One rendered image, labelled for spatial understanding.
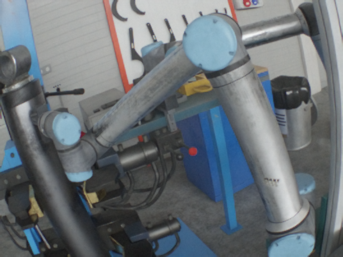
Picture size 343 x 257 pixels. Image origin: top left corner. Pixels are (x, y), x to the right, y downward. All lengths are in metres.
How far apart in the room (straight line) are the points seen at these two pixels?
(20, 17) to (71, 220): 1.08
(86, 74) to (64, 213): 2.16
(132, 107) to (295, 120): 2.41
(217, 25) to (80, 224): 1.09
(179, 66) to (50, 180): 0.75
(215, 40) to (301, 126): 2.65
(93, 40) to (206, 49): 2.75
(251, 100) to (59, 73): 2.79
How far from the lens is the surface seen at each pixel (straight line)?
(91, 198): 1.39
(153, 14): 3.53
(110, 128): 1.05
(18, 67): 1.31
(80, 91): 1.37
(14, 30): 1.77
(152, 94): 0.95
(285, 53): 4.53
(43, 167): 1.36
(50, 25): 3.36
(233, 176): 2.82
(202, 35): 0.70
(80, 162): 1.02
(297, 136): 3.31
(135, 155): 1.58
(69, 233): 1.52
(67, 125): 0.98
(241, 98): 0.73
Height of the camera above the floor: 1.59
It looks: 19 degrees down
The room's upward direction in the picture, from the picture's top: 15 degrees counter-clockwise
